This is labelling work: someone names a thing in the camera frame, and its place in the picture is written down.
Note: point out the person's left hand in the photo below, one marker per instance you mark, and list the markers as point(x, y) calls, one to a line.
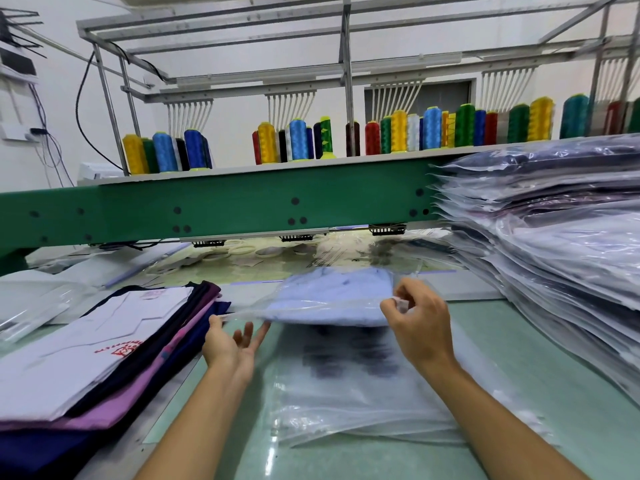
point(235, 353)

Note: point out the person's right forearm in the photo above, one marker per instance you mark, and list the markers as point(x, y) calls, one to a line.
point(505, 425)

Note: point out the grey metal thread rack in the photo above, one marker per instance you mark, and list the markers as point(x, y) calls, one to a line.
point(347, 55)

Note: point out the light blue shirt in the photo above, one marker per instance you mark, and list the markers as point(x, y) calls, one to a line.
point(330, 295)

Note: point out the white wall socket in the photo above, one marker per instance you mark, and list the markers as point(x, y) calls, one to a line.
point(22, 132)

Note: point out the crumpled clear plastic film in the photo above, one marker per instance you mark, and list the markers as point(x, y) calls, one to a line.
point(35, 305)

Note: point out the white box device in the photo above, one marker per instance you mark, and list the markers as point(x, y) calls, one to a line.
point(100, 172)

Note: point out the stack of bagged garments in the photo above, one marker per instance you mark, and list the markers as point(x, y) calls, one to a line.
point(550, 195)

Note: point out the white shirt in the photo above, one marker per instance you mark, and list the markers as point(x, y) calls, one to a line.
point(600, 250)
point(80, 355)

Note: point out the row of coloured thread spools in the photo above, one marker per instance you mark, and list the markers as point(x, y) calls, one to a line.
point(420, 130)

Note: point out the green machine beam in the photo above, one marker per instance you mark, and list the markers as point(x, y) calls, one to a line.
point(230, 200)

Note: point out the person's right hand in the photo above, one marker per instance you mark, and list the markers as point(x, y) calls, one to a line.
point(422, 327)

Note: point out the person's left forearm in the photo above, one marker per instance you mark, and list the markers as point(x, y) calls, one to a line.
point(195, 430)

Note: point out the stack of plastic bags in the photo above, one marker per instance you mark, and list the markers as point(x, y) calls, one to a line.
point(350, 395)

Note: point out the wall router with antennas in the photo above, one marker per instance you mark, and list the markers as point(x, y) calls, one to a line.
point(18, 55)

